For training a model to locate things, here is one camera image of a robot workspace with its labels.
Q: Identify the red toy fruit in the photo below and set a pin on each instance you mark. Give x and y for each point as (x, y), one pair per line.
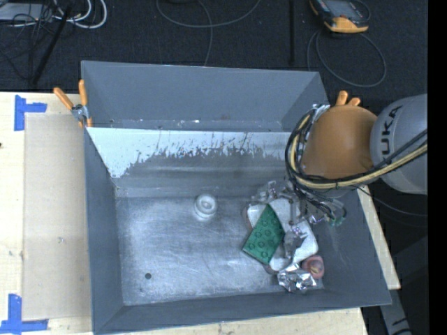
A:
(314, 267)

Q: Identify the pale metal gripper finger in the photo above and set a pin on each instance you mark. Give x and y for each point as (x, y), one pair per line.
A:
(300, 234)
(291, 246)

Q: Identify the grey metal bin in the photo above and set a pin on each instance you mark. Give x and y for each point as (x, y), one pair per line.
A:
(181, 243)

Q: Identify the crumpled silver foil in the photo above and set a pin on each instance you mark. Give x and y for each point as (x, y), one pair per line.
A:
(297, 280)

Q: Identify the clear glass cup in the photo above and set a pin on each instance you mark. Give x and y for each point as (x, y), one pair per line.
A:
(205, 206)

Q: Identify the dark green flat block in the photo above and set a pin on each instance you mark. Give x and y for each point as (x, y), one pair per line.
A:
(265, 237)

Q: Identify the pale wood board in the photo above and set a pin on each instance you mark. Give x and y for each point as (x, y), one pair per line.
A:
(52, 204)

